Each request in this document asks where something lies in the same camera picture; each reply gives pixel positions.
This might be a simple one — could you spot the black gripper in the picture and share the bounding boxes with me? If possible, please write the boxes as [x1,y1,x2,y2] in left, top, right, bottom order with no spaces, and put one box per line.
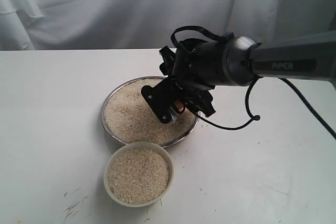
[159,39,226,117]

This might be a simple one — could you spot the brown wooden cup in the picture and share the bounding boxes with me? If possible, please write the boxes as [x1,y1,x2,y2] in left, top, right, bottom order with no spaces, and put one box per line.
[174,101,185,113]

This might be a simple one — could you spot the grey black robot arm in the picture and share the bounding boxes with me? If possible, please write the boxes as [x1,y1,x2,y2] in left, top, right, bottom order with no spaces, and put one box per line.
[157,31,335,116]

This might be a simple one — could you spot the beige grain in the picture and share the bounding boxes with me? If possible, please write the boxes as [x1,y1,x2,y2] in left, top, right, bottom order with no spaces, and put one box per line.
[104,78,197,143]

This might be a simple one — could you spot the white ceramic bowl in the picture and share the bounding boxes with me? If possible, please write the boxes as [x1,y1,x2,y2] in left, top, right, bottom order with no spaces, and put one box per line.
[103,142,174,208]

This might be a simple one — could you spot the rice in white bowl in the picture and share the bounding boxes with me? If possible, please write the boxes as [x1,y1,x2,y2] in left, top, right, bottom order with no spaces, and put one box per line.
[107,148,170,206]

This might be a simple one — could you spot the round steel tray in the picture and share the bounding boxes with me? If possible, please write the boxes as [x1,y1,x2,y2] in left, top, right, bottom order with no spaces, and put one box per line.
[100,75,201,148]

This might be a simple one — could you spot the white backdrop cloth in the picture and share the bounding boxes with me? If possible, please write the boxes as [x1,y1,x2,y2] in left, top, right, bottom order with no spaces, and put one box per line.
[1,0,335,50]

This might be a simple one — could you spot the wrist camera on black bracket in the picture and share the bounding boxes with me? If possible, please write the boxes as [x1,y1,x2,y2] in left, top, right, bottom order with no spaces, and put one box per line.
[141,77,186,124]

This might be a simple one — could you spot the black cable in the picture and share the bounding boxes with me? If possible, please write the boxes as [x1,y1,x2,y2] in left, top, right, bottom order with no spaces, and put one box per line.
[170,26,336,141]

